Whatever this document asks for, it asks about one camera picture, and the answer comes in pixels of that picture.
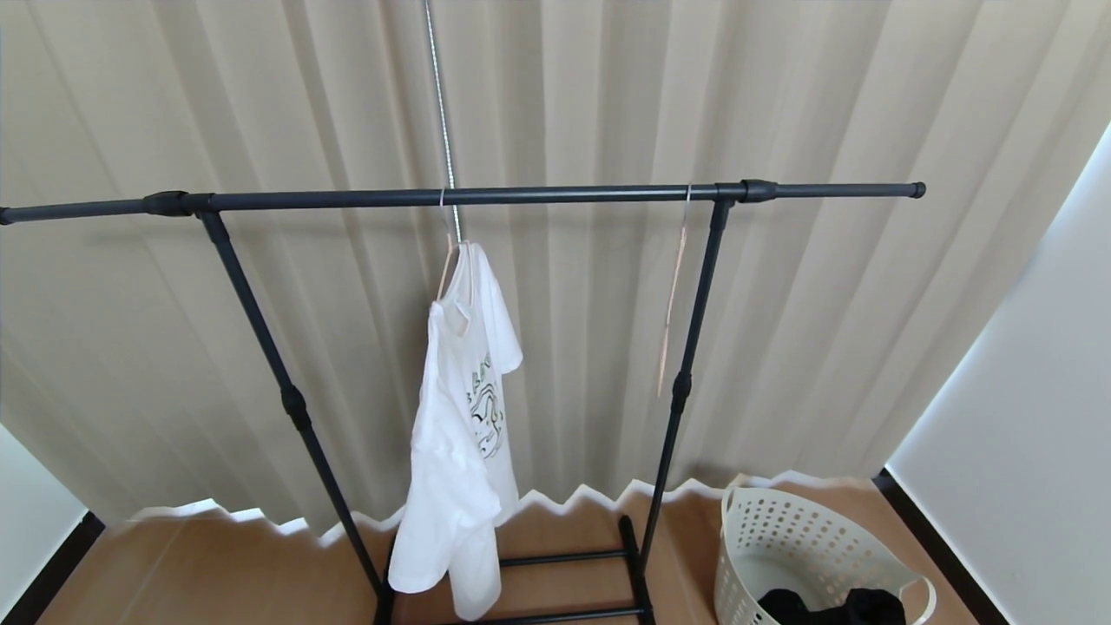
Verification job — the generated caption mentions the pink clothes hanger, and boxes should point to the pink clothes hanger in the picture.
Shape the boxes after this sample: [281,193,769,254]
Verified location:
[432,187,475,306]
[655,184,695,400]

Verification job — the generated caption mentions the white printed t-shirt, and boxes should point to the white printed t-shirt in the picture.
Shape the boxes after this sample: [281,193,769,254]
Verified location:
[388,241,524,622]

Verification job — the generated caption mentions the black shorts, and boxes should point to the black shorts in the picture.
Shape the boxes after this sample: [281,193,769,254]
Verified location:
[758,588,907,625]

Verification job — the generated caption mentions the black clothes rack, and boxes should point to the black clothes rack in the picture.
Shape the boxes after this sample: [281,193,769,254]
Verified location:
[0,181,927,625]

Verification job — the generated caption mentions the white laundry basket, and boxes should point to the white laundry basket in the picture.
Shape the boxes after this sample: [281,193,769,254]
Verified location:
[713,484,938,625]

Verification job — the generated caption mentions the beige curtain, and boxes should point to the beige curtain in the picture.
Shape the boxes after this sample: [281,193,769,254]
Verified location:
[0,0,1111,532]

